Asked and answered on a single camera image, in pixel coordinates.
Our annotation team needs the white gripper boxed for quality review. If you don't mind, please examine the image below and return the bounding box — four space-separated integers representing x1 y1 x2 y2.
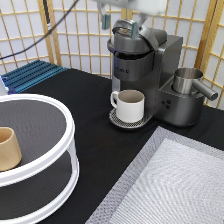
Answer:
95 0 167 39

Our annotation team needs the steel milk frother jug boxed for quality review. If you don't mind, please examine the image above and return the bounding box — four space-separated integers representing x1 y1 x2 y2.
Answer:
172 68 218 101

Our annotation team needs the grey woven placemat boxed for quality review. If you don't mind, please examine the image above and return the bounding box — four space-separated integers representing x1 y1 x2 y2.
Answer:
85 127 224 224

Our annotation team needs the grey coffee machine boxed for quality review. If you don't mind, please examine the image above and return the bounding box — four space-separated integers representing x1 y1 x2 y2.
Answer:
107 19 204 129

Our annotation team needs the tan wooden cup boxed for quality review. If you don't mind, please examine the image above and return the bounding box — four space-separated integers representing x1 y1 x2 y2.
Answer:
0 127 22 172

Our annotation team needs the black cable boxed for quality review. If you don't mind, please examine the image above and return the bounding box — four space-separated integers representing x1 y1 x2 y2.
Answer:
0 0 81 62

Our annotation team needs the blue ribbed metal block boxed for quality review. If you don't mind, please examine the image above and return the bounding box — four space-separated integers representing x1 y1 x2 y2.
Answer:
2 60 66 94

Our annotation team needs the white two-tier round shelf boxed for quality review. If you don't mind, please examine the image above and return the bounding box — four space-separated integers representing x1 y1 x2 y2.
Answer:
0 94 79 224

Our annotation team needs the wooden shoji screen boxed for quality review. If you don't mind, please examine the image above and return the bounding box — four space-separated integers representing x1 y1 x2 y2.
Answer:
0 0 224 110

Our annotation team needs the white ceramic mug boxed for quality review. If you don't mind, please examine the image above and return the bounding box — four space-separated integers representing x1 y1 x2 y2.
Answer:
110 90 145 123

